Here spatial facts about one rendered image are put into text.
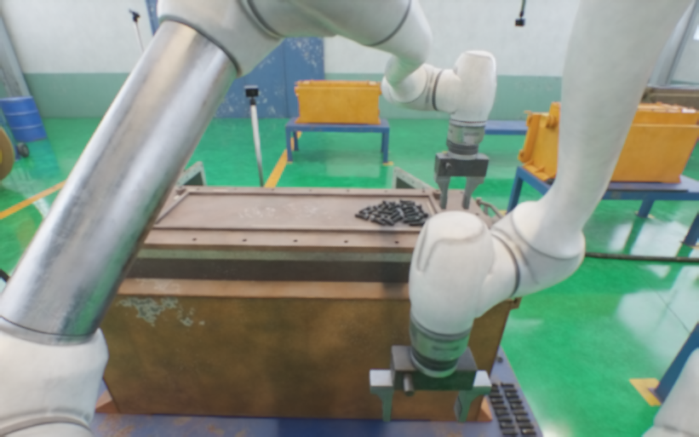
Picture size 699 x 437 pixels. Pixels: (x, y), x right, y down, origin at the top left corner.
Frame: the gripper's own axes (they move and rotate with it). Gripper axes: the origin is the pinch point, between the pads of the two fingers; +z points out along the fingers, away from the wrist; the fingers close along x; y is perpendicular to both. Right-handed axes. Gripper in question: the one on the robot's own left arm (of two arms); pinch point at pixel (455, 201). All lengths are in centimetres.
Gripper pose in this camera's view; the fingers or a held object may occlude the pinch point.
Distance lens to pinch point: 100.7
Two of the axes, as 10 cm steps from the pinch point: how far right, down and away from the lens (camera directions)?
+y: -0.1, 4.6, -8.9
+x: 10.0, 0.1, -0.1
